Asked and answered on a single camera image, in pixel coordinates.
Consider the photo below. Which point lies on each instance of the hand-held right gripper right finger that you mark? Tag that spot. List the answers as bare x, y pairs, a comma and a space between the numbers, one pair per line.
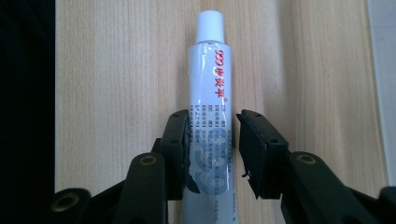
258, 152

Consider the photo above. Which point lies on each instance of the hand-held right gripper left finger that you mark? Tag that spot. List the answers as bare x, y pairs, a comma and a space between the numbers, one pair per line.
174, 149

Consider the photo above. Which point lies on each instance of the white ointment tube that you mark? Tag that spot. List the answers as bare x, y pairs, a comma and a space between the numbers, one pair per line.
210, 93

